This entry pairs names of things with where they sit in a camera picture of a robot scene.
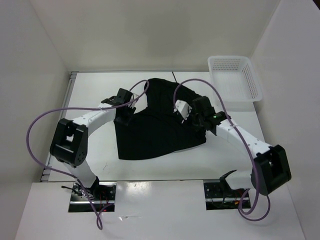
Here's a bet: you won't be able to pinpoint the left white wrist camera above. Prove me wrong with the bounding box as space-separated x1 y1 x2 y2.
128 93 139 108

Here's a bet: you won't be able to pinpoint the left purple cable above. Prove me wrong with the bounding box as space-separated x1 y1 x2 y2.
26 79 151 230

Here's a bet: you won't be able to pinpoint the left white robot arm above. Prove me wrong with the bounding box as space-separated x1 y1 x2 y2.
49 88 138 200

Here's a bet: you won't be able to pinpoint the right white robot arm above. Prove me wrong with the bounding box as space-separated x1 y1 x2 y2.
187 96 292 197

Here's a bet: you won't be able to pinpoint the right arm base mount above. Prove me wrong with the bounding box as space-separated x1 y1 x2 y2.
203 179 245 211

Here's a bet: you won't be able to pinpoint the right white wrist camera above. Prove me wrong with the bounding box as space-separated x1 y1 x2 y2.
173 100 194 124

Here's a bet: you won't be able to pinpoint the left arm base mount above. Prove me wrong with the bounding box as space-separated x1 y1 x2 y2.
61 181 117 213

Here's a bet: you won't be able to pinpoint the black shorts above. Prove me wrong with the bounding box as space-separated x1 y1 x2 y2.
114 78 207 161

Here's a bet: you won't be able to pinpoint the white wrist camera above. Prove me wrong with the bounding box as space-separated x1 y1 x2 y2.
173 100 194 124
128 93 139 108

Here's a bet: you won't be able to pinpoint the white perforated plastic basket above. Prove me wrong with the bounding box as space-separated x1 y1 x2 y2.
207 55 263 103

